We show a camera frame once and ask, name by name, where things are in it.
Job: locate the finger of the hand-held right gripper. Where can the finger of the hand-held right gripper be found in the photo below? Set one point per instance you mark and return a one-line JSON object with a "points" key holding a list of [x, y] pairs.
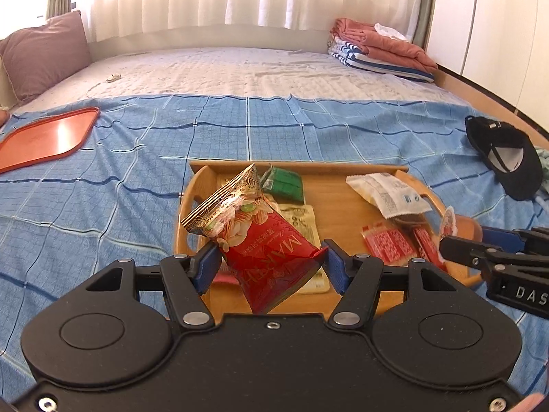
{"points": [[467, 253], [510, 238]]}

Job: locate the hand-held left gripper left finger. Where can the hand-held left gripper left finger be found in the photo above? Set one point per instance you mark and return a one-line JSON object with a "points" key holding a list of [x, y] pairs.
{"points": [[206, 266]]}

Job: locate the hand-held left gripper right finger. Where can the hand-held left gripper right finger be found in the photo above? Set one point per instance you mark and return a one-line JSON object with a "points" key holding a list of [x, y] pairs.
{"points": [[336, 266]]}

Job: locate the clear jelly cup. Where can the clear jelly cup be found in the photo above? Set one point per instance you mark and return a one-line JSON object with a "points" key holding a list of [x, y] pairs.
{"points": [[467, 227]]}

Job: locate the long red snack bar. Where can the long red snack bar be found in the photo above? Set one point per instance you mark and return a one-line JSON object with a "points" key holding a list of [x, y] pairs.
{"points": [[429, 242]]}

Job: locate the square red cracker packet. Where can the square red cracker packet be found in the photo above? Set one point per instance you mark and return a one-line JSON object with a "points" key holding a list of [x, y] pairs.
{"points": [[388, 244]]}

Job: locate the yellow snack packet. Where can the yellow snack packet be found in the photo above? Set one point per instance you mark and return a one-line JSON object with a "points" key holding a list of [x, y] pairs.
{"points": [[302, 221]]}

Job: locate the red and gold nut packet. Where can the red and gold nut packet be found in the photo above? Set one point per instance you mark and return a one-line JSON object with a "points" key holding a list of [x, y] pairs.
{"points": [[266, 244]]}

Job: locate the brown snack packet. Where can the brown snack packet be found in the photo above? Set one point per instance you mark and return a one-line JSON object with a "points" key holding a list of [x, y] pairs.
{"points": [[411, 222]]}

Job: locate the white snack packet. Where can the white snack packet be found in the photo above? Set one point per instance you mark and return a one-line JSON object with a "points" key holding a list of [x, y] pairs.
{"points": [[386, 193]]}

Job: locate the green snack packet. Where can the green snack packet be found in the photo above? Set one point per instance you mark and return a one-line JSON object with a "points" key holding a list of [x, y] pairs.
{"points": [[285, 184]]}

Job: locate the black cap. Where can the black cap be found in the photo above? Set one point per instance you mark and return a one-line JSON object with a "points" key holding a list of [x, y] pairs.
{"points": [[527, 180]]}

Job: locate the pale green garment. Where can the pale green garment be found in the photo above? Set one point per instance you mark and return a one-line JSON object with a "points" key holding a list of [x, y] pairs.
{"points": [[544, 154]]}

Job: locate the blue checked bed sheet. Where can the blue checked bed sheet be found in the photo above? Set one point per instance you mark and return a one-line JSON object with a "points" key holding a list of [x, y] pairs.
{"points": [[107, 206]]}

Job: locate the white quilted mattress pad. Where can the white quilted mattress pad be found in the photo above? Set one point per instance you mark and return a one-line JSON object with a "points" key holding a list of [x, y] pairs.
{"points": [[257, 73]]}

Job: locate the orange plastic tray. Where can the orange plastic tray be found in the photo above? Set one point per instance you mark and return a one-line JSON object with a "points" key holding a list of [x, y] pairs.
{"points": [[43, 137]]}

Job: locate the white wardrobe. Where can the white wardrobe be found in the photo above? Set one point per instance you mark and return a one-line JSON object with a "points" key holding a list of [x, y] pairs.
{"points": [[493, 30]]}

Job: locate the folded blue striped blanket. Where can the folded blue striped blanket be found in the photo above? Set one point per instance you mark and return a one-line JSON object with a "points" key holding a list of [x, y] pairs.
{"points": [[356, 55]]}

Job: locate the folded blankets stack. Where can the folded blankets stack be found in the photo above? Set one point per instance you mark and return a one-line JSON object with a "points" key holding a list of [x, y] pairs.
{"points": [[399, 49]]}

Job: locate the white cloth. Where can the white cloth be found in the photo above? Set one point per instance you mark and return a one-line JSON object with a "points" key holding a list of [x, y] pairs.
{"points": [[388, 29]]}

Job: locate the reddish brown object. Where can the reddish brown object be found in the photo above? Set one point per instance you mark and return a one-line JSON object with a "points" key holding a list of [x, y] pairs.
{"points": [[3, 119]]}

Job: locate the purple pillow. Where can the purple pillow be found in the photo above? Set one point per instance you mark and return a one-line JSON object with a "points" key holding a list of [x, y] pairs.
{"points": [[43, 55]]}

